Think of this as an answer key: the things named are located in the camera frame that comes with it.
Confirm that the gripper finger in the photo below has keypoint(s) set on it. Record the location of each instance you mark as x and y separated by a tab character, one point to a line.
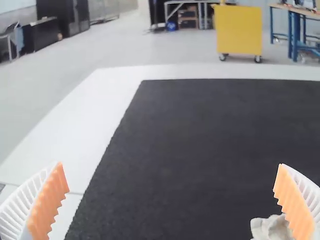
30	202
300	207

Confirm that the pale towel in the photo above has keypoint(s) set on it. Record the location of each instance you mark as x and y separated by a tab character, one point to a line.
270	228

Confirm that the black mat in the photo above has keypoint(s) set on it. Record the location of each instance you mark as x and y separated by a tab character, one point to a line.
195	155

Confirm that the low black cabinet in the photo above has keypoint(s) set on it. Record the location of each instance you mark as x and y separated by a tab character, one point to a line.
42	35

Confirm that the yellow wheeled cart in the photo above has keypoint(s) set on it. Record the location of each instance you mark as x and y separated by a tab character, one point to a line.
238	30

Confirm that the tall black cabinet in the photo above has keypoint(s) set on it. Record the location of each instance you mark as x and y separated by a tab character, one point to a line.
62	15

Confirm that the blue metal frame trolley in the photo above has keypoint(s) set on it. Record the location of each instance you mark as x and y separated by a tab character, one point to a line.
295	32

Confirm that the metal frame shelf table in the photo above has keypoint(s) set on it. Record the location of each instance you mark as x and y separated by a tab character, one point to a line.
186	15

